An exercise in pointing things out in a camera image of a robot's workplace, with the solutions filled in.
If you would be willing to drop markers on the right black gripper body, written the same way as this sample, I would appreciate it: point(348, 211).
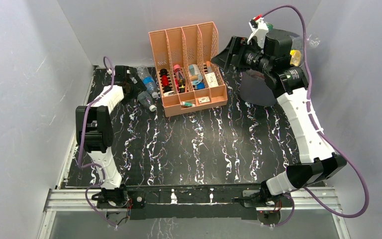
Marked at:
point(254, 59)

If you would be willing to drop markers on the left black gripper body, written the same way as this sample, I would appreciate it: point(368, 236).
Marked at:
point(133, 91)

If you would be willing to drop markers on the clear bottle blue label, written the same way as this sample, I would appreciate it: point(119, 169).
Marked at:
point(148, 81)

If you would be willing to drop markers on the yellow juice bottle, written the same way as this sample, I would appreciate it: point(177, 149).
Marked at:
point(296, 58)

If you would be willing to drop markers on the clear bottle dark green label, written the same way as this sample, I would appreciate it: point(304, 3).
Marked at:
point(146, 100)

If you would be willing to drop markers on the green tinted bottle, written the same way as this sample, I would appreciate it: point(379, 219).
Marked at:
point(269, 25)

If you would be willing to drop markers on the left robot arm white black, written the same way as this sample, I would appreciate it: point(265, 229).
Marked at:
point(95, 136)

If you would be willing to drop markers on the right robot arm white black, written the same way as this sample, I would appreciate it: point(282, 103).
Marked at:
point(318, 160)

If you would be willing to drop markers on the grey mesh waste bin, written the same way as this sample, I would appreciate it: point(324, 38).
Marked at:
point(263, 90)

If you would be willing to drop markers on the white carton box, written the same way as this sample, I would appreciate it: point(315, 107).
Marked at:
point(211, 80)

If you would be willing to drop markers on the red black dumbbell toy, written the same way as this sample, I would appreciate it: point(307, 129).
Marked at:
point(165, 80)

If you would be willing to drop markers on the blue round object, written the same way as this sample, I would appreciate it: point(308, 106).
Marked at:
point(199, 86)

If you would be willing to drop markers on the peach desk organizer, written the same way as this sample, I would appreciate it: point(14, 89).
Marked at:
point(188, 80)

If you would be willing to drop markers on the pink cap small bottle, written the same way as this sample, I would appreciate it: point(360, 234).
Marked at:
point(180, 78)

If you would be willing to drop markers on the small white box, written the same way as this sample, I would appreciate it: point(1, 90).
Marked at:
point(203, 100)

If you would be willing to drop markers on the green white tube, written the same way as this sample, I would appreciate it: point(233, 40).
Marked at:
point(187, 104)

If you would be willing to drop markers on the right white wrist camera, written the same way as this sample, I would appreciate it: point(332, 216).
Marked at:
point(259, 30)

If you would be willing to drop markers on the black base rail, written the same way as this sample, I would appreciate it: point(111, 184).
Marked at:
point(205, 201)

